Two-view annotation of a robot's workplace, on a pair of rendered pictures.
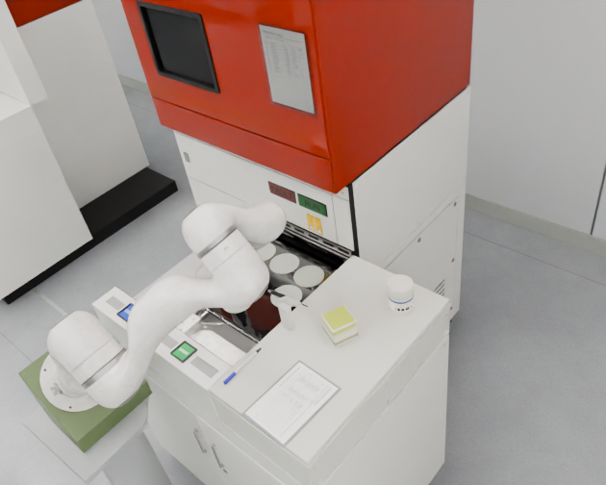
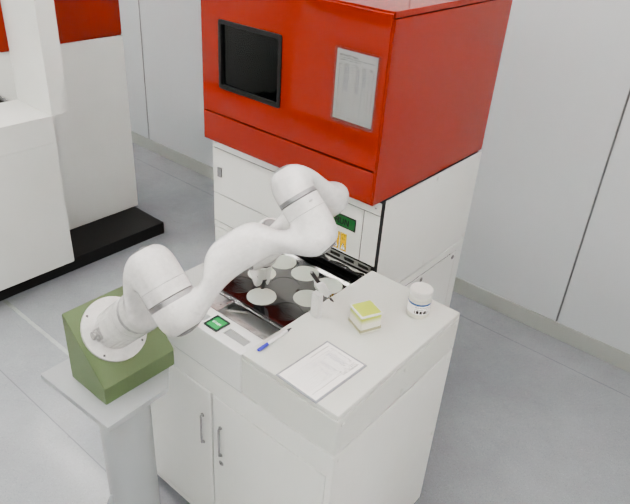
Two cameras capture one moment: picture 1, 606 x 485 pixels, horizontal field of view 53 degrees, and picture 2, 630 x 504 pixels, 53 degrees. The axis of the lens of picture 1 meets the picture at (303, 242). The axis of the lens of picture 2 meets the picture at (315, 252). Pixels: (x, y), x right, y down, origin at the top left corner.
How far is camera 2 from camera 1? 0.54 m
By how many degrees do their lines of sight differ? 12
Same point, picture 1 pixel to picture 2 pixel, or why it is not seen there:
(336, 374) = (361, 355)
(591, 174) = (562, 263)
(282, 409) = (313, 375)
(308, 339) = (334, 326)
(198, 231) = (289, 182)
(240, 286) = (317, 234)
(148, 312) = (230, 247)
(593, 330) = (555, 402)
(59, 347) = (140, 269)
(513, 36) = (508, 130)
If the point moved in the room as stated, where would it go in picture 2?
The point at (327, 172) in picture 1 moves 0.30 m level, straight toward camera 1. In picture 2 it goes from (369, 184) to (383, 231)
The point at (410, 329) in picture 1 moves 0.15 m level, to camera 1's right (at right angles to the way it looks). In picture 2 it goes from (426, 330) to (473, 328)
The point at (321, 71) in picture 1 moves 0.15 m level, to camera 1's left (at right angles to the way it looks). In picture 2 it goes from (386, 92) to (335, 90)
